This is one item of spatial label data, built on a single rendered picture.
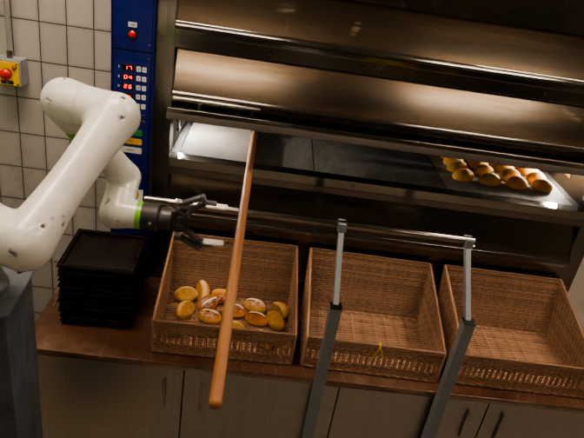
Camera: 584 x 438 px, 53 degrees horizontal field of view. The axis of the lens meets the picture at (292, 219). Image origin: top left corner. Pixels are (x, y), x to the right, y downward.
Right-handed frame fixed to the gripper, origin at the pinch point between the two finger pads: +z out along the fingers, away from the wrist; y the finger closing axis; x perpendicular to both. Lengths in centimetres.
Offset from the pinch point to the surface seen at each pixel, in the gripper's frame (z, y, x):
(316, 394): 42, 64, 5
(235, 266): 6.2, -0.7, 24.9
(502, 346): 126, 61, -32
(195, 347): -5, 57, -6
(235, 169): 0, 3, -55
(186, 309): -12, 56, -27
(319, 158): 36, 2, -76
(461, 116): 87, -32, -54
